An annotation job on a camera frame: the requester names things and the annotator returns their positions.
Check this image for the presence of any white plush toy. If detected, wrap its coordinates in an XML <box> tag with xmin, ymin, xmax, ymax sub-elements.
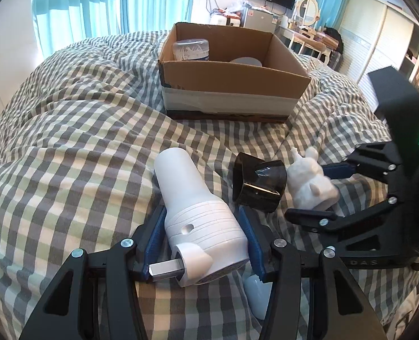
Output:
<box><xmin>287</xmin><ymin>146</ymin><xmax>339</xmax><ymax>211</ymax></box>

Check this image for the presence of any black tape roll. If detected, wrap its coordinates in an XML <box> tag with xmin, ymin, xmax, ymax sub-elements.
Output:
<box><xmin>232</xmin><ymin>153</ymin><xmax>287</xmax><ymax>213</ymax></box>

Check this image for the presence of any white hair dryer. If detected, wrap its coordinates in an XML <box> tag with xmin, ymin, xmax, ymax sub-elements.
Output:
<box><xmin>154</xmin><ymin>147</ymin><xmax>249</xmax><ymax>287</ymax></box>

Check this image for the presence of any clear plastic water bottle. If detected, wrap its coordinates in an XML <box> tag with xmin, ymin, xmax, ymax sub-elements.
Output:
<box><xmin>173</xmin><ymin>39</ymin><xmax>210</xmax><ymax>61</ymax></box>

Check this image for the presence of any white dressing table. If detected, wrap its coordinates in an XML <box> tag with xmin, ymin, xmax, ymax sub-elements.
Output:
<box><xmin>279</xmin><ymin>26</ymin><xmax>331</xmax><ymax>65</ymax></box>

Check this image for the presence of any grey checked bed quilt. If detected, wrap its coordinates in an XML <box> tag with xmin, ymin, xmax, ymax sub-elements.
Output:
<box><xmin>0</xmin><ymin>31</ymin><xmax>390</xmax><ymax>339</ymax></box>

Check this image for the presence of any white round container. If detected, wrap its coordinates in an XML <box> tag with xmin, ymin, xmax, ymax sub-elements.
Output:
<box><xmin>230</xmin><ymin>57</ymin><xmax>262</xmax><ymax>67</ymax></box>

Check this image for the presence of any white louvred wardrobe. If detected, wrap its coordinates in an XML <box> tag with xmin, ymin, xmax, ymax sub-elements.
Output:
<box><xmin>339</xmin><ymin>0</ymin><xmax>419</xmax><ymax>97</ymax></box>

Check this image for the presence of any brown cardboard box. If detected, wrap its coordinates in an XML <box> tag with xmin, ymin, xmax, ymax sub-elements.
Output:
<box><xmin>158</xmin><ymin>22</ymin><xmax>310</xmax><ymax>122</ymax></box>

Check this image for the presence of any oval vanity mirror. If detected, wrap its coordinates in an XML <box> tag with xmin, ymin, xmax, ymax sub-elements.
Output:
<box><xmin>294</xmin><ymin>0</ymin><xmax>320</xmax><ymax>27</ymax></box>

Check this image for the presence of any silver mini fridge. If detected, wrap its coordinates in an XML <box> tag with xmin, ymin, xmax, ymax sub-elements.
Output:
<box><xmin>241</xmin><ymin>7</ymin><xmax>277</xmax><ymax>33</ymax></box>

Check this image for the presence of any white suitcase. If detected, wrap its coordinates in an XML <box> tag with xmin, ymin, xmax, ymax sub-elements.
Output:
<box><xmin>209</xmin><ymin>11</ymin><xmax>241</xmax><ymax>27</ymax></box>

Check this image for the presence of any middle teal curtain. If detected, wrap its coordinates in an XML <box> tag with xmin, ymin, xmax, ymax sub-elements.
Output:
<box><xmin>120</xmin><ymin>0</ymin><xmax>196</xmax><ymax>35</ymax></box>

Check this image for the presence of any left teal curtain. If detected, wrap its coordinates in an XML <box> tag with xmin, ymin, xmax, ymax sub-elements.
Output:
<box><xmin>31</xmin><ymin>0</ymin><xmax>126</xmax><ymax>56</ymax></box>

